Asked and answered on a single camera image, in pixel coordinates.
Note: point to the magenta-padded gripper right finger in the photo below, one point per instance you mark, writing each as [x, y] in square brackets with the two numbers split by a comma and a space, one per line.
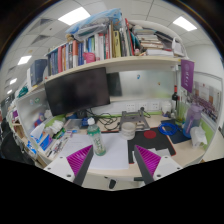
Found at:
[148, 160]

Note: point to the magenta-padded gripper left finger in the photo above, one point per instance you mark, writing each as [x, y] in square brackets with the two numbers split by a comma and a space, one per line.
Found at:
[79, 159]

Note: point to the green-labelled clear drink bottle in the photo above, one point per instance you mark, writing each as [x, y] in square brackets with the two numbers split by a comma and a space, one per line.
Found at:
[96, 140]

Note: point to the lavender plastic water bottle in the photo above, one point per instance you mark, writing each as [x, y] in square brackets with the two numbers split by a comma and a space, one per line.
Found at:
[191, 120]

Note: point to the flat round red coaster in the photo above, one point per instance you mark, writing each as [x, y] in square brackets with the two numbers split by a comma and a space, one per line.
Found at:
[150, 134]

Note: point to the white paper sheet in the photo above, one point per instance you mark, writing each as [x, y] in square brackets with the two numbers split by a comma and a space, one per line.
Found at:
[113, 153]

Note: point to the white ceramic mug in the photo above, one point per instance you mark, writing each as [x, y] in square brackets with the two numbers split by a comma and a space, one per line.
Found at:
[128, 131]

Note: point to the clear plastic box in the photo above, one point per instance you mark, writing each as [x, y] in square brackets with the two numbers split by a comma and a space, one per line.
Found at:
[73, 124]

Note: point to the dark blue flat pad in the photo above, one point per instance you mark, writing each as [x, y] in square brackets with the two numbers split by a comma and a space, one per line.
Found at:
[178, 137]

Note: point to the small blue box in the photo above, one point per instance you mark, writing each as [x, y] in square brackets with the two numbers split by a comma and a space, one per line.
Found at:
[85, 121]

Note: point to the grey metal laptop stand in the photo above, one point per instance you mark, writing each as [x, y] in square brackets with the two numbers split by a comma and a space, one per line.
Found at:
[133, 120]

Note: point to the small white jar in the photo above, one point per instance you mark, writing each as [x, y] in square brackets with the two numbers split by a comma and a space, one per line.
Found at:
[166, 108]

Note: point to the crumpled white tissue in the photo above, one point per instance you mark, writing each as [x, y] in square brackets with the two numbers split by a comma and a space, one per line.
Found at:
[198, 136]

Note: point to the black office chair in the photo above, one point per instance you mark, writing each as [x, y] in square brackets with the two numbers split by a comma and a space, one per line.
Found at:
[13, 150]

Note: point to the dark wine bottle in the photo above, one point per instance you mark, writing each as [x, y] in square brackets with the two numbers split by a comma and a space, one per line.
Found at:
[175, 98]

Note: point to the large black computer monitor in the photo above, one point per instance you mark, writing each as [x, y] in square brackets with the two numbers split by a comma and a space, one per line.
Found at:
[76, 91]

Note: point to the group photo poster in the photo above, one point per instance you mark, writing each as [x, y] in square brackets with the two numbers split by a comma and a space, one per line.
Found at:
[206, 100]

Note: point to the purple hanging pennant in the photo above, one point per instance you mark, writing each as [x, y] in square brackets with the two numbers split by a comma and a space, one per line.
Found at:
[187, 75]

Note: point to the beige shelf full of books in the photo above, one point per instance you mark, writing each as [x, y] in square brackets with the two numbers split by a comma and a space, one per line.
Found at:
[100, 46]

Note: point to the white wall socket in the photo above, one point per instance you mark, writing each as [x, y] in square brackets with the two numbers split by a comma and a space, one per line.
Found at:
[143, 105]
[131, 107]
[154, 105]

